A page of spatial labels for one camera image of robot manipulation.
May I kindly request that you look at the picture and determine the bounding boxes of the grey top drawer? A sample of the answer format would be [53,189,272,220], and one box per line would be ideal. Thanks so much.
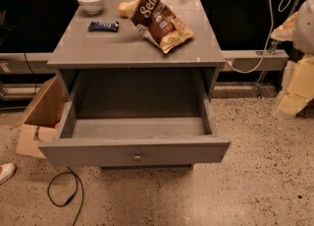
[38,86,230,168]

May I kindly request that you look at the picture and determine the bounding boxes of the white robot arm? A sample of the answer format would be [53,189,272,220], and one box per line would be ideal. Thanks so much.
[271,0,314,118]

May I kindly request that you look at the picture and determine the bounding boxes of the round metal drawer knob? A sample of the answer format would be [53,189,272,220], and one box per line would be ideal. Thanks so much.
[133,152,142,162]

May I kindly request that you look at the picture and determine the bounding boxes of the metal stand pole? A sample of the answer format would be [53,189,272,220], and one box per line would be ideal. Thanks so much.
[253,0,313,99]

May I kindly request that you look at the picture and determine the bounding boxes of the grey wooden cabinet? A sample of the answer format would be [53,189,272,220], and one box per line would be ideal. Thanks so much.
[47,0,227,171]

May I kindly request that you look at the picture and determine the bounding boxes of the brown chip bag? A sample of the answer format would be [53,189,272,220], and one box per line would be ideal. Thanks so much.
[126,0,195,54]

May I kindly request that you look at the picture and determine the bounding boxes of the blue snack bar wrapper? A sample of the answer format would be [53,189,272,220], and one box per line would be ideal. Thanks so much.
[87,22,119,32]

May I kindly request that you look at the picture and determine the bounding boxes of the white ceramic bowl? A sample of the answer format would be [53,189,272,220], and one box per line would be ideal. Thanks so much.
[77,0,105,15]

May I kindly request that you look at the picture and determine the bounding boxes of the cardboard box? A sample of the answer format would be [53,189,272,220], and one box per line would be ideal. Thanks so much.
[12,77,66,158]

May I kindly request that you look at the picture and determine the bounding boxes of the white hanging cable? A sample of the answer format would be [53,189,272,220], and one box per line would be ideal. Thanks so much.
[225,0,293,75]

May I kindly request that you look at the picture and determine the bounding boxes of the black floor cable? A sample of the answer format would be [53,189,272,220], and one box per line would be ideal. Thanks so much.
[46,166,85,226]

